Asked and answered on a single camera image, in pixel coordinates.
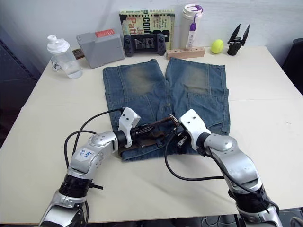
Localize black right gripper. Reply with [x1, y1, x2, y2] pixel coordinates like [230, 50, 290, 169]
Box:
[165, 120, 190, 149]

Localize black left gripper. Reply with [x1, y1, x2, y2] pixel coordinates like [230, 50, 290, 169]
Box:
[131, 124, 157, 143]

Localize braided belt with silver buckle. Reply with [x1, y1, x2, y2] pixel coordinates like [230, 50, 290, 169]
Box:
[117, 114, 178, 156]

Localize blue denim shorts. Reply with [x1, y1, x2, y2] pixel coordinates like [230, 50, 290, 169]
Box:
[102, 57, 231, 162]

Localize wooden block with holes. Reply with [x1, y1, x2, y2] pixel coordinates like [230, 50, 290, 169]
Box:
[166, 46, 205, 61]

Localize dark handheld game console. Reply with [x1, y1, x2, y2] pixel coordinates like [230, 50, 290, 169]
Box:
[123, 34, 167, 58]

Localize grey box with red label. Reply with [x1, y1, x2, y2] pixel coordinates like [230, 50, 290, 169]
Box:
[76, 28, 125, 70]

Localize yellow tennis ball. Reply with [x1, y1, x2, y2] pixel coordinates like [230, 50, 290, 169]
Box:
[211, 39, 225, 54]

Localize purple and white hanging tag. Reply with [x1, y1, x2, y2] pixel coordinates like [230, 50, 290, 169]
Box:
[187, 13, 198, 49]

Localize white tumbler with purple lid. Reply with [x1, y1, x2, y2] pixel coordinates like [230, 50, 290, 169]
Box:
[181, 3, 205, 50]

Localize small brown box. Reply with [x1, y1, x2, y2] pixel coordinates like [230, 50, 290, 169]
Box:
[72, 48, 85, 60]

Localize black spare gripper on stand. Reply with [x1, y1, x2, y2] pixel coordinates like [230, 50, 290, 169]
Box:
[227, 23, 251, 56]

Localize clear bottle with white lid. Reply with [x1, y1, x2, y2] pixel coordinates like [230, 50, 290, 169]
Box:
[46, 35, 83, 79]

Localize spiral bound book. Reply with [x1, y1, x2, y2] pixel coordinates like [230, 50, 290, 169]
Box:
[119, 9, 176, 49]

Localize black chair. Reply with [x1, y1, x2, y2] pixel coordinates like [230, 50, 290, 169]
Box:
[282, 37, 303, 96]

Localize dark rounded object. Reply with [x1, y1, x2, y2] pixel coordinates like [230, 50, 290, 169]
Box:
[289, 216, 303, 227]

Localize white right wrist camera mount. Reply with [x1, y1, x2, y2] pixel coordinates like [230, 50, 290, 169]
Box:
[178, 108, 212, 150]

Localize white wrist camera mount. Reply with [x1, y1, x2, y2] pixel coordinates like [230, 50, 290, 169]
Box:
[178, 108, 212, 150]
[117, 107, 141, 148]

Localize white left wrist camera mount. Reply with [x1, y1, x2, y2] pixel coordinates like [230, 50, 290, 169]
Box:
[117, 107, 141, 148]

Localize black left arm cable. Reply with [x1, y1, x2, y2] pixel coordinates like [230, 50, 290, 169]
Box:
[64, 107, 126, 172]

